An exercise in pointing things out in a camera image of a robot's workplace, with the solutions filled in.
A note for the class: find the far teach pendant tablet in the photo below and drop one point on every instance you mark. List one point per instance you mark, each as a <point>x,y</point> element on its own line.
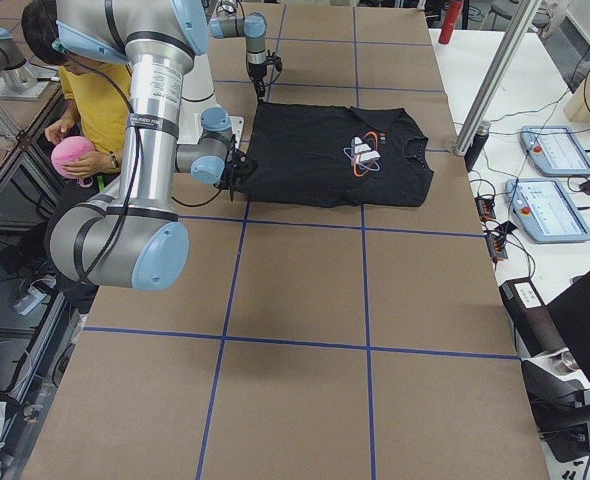
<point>555,151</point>

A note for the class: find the red cylinder bottle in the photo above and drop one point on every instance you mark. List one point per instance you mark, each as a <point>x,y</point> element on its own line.
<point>453,12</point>

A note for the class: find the black power adapter box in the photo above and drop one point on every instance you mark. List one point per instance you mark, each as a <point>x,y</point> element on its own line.
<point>534,331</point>

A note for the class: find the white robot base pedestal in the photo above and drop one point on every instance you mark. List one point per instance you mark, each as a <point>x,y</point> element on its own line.
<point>198,94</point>

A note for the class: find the dark water bottle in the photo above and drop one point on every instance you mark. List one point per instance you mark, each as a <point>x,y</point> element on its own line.
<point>478,142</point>

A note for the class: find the pink plush ball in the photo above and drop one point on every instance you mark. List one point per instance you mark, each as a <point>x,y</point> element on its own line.
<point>69,150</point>

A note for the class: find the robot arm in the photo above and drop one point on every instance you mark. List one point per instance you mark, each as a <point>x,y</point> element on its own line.
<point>129,234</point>
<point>229,20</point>

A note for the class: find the aluminium frame post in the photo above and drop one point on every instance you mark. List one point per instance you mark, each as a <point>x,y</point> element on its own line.
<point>504,55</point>

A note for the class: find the person in yellow shirt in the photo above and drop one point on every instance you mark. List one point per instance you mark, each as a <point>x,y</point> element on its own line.
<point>94,93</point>

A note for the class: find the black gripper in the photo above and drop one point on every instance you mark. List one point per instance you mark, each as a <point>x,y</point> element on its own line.
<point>231,176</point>
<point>257,73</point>

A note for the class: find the teach pendant tablet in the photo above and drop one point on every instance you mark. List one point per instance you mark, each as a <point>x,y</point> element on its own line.
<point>555,151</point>
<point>544,211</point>

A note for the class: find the near teach pendant tablet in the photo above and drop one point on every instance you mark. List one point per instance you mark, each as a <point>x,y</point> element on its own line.
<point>544,211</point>

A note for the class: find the black graphic t-shirt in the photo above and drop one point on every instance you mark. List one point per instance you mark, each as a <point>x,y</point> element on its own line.
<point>330,156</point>

